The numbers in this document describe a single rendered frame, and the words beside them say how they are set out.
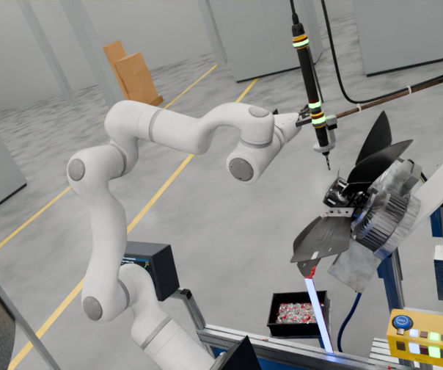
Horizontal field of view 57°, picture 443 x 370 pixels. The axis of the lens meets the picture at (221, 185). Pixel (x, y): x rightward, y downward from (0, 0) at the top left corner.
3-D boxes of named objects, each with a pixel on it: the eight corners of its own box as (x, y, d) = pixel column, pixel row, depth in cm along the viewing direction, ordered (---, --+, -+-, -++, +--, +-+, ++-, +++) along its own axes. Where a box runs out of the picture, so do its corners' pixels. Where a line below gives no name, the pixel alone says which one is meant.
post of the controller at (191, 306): (206, 324, 165) (189, 288, 157) (202, 330, 163) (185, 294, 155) (200, 324, 167) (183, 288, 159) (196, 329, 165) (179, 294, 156)
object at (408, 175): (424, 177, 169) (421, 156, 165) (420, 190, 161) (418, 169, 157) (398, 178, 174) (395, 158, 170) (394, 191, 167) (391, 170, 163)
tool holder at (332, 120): (337, 139, 139) (331, 112, 134) (344, 145, 132) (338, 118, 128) (311, 147, 139) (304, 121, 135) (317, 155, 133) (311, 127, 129)
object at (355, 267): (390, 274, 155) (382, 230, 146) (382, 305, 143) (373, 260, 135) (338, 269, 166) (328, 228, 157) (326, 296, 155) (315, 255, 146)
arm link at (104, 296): (143, 305, 126) (109, 333, 111) (112, 299, 131) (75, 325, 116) (129, 144, 116) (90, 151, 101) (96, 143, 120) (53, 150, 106)
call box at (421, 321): (458, 343, 113) (455, 316, 109) (455, 374, 106) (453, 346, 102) (396, 332, 122) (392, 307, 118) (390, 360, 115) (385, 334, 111)
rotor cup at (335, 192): (370, 186, 156) (341, 167, 158) (370, 197, 143) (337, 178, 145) (349, 214, 163) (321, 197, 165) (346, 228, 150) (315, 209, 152)
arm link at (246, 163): (250, 120, 98) (247, 152, 104) (225, 145, 89) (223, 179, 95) (283, 129, 95) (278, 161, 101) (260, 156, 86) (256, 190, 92)
